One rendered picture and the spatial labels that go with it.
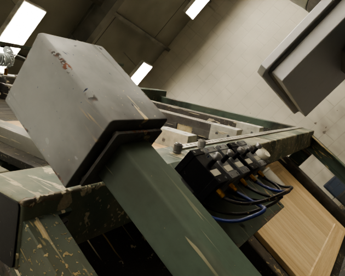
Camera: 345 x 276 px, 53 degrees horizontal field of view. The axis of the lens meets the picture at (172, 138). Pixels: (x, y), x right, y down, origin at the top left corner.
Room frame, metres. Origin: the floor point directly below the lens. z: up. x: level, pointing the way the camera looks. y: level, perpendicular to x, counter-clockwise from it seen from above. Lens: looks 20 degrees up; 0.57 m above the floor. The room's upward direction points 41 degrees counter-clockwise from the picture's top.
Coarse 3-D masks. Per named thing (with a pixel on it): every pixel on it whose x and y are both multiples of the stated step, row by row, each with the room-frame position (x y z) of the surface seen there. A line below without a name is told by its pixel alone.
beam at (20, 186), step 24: (216, 144) 1.15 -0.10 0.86; (264, 144) 1.42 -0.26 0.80; (288, 144) 1.81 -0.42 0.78; (48, 168) 0.56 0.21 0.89; (0, 192) 0.44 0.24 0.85; (24, 192) 0.45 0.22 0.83; (48, 192) 0.48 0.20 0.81; (72, 192) 0.51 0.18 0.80; (96, 192) 0.57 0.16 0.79; (0, 216) 0.45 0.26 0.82; (24, 216) 0.44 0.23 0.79; (72, 216) 0.54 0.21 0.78; (96, 216) 0.59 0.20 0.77; (120, 216) 0.66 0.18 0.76; (0, 240) 0.46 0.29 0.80
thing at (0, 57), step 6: (0, 42) 1.25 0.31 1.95; (6, 42) 1.28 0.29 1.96; (18, 48) 1.35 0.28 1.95; (24, 48) 1.37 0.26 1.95; (30, 48) 1.40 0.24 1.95; (0, 54) 1.22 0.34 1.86; (6, 54) 1.24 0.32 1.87; (12, 54) 1.28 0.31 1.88; (0, 60) 1.22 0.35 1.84; (6, 60) 1.24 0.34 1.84; (6, 66) 1.27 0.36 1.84
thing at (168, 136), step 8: (8, 48) 1.26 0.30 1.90; (0, 72) 1.35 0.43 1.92; (0, 80) 1.29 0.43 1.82; (8, 80) 1.29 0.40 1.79; (0, 88) 1.30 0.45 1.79; (8, 88) 1.28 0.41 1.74; (0, 96) 1.31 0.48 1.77; (168, 128) 1.10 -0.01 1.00; (160, 136) 1.09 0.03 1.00; (168, 136) 1.08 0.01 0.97; (176, 136) 1.07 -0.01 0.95; (184, 136) 1.06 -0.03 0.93; (192, 136) 1.08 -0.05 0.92; (160, 144) 1.10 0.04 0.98; (168, 144) 1.09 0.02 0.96
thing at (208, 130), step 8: (168, 112) 1.52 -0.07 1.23; (168, 120) 1.53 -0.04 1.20; (176, 120) 1.51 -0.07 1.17; (184, 120) 1.50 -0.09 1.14; (192, 120) 1.49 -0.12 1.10; (200, 120) 1.48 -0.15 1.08; (176, 128) 1.53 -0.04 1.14; (192, 128) 1.50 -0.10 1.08; (200, 128) 1.48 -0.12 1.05; (208, 128) 1.47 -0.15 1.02; (216, 128) 1.46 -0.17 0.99; (224, 128) 1.45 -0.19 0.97; (232, 128) 1.45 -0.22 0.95; (200, 136) 1.50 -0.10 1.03; (208, 136) 1.48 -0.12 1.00; (216, 136) 1.47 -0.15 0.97; (224, 136) 1.46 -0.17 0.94
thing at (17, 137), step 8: (0, 120) 0.81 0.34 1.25; (0, 128) 0.76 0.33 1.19; (8, 128) 0.76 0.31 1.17; (16, 128) 0.78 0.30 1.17; (0, 136) 0.77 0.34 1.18; (8, 136) 0.76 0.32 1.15; (16, 136) 0.75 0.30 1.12; (24, 136) 0.74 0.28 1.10; (8, 144) 0.77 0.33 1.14; (16, 144) 0.75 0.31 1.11; (24, 144) 0.75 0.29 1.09; (32, 144) 0.73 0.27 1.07; (32, 152) 0.74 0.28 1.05; (40, 152) 0.73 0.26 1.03
